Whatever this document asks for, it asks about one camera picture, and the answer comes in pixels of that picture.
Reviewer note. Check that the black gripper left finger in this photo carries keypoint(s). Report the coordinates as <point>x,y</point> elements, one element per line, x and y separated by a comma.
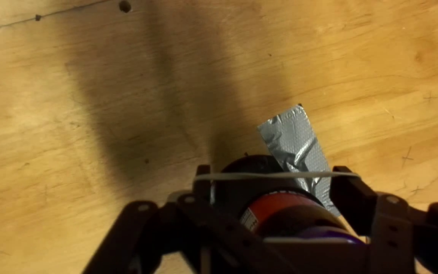
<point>178,233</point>

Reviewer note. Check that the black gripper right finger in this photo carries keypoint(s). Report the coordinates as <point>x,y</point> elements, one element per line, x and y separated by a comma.
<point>391,223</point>

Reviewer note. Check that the thin pale rubber band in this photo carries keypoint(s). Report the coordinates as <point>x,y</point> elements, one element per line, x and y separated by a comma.
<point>274,176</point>

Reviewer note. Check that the brown cup with red label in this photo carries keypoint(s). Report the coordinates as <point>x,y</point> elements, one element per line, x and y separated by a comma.
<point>274,208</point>

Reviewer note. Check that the grey duct tape piece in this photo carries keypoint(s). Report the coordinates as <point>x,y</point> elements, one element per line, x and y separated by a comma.
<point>295,142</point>

